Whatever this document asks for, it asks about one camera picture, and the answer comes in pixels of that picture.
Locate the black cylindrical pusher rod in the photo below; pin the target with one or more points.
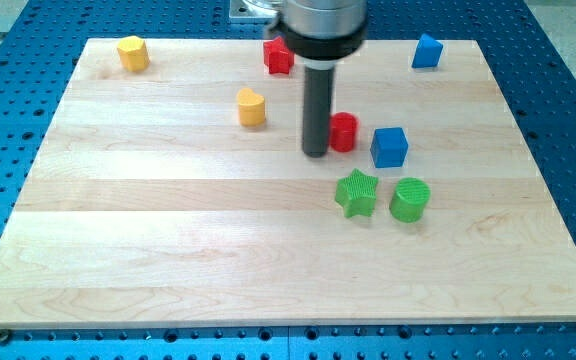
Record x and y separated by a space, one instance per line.
317 100

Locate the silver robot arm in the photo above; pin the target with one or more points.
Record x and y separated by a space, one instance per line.
321 32

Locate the red star block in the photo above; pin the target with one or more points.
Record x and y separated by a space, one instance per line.
277 57

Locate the green star block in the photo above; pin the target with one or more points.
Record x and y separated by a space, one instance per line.
356 194

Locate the red cylinder block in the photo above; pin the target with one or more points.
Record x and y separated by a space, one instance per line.
343 131

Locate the yellow heart block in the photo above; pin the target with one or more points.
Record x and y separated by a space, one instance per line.
251 107

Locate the blue cube block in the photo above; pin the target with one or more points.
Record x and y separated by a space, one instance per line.
389 147

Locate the blue triangle block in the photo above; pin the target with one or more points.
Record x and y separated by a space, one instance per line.
427 53

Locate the green cylinder block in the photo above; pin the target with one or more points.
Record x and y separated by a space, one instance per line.
409 199

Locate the light wooden board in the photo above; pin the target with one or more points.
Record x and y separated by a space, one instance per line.
150 205

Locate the yellow hexagon block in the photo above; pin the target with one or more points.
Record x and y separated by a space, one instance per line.
133 53

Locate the blue perforated table plate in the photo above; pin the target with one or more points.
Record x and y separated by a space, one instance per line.
42 45

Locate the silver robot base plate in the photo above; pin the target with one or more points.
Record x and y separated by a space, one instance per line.
252 11

